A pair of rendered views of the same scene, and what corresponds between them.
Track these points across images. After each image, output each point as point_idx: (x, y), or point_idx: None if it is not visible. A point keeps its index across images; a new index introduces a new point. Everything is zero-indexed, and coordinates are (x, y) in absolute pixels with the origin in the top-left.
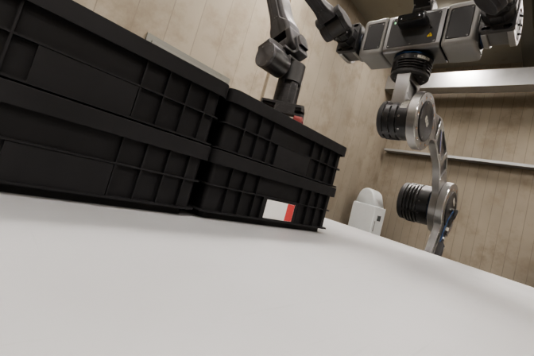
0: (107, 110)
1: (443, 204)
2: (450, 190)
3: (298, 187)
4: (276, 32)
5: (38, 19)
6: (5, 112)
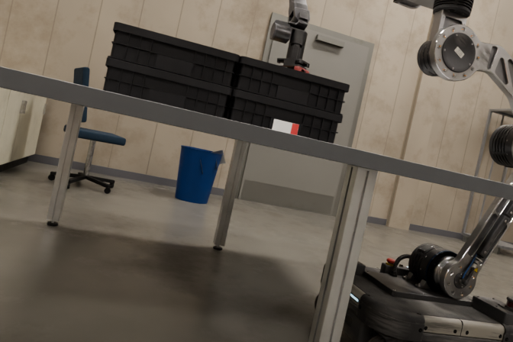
0: (181, 74)
1: None
2: None
3: (299, 111)
4: (290, 11)
5: (156, 44)
6: (150, 79)
